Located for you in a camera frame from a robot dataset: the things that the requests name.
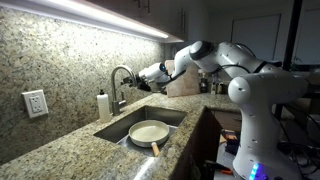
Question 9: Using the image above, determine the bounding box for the white soap dispenser bottle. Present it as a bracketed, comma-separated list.
[97, 90, 111, 122]

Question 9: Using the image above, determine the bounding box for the orange handled tool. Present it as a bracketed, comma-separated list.
[204, 160, 233, 175]

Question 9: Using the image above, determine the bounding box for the cream pan with wooden handle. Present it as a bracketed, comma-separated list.
[128, 120, 170, 157]

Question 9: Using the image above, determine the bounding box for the under-cabinet light strip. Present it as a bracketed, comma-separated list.
[0, 0, 183, 43]

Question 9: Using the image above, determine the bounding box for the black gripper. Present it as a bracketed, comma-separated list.
[121, 77, 151, 92]

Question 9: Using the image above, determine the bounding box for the wooden cutting board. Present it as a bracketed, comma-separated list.
[166, 64, 200, 98]

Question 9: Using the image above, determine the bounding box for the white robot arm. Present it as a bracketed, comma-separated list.
[124, 41, 308, 180]

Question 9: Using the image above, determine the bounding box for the stainless steel sink basin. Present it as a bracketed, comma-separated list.
[95, 106, 187, 156]

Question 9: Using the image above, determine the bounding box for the white wall power outlet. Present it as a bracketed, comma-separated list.
[22, 89, 48, 119]

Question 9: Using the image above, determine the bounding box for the dark bottle on counter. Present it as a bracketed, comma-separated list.
[200, 72, 208, 93]

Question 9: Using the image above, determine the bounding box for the chrome gooseneck faucet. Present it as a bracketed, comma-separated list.
[111, 65, 137, 116]

